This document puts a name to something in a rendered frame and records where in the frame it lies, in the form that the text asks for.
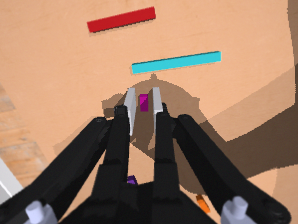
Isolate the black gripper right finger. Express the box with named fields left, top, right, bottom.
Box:
left=152, top=87, right=292, bottom=224

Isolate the purple rod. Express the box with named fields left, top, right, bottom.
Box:
left=127, top=175, right=138, bottom=184

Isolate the turquoise rod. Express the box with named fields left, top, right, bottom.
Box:
left=132, top=51, right=221, bottom=74

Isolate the short magenta block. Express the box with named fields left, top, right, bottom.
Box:
left=140, top=94, right=148, bottom=112

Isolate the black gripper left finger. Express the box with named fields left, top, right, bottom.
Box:
left=0, top=88, right=136, bottom=224

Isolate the red rod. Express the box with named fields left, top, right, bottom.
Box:
left=87, top=7, right=156, bottom=33

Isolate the orange rod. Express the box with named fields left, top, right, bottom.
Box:
left=196, top=194, right=210, bottom=213

